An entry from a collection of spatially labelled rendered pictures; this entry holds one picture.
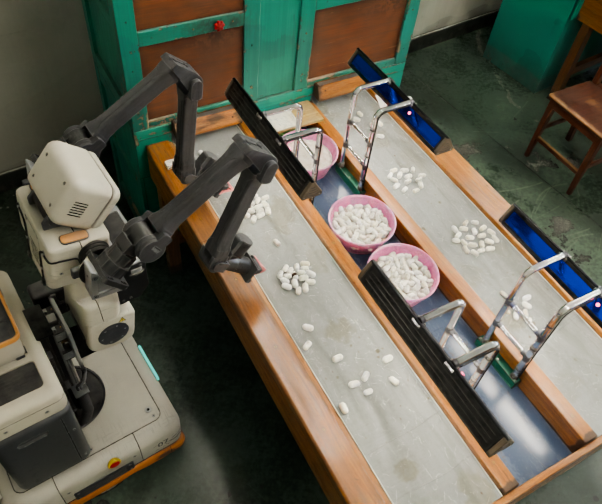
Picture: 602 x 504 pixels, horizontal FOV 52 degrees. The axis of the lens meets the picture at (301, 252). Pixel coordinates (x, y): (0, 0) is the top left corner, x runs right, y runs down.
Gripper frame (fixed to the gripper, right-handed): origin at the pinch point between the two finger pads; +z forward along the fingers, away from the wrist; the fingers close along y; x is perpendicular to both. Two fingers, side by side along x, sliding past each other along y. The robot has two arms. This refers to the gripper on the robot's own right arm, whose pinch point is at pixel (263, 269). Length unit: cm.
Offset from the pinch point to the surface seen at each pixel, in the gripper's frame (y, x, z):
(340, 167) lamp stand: 45, -30, 54
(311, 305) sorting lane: -13.1, 0.7, 17.3
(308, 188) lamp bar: 7.5, -30.6, -0.7
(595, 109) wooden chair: 49, -129, 206
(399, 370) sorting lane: -48, -8, 28
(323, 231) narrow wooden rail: 12.9, -14.7, 30.4
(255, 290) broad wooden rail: -0.6, 8.9, 3.9
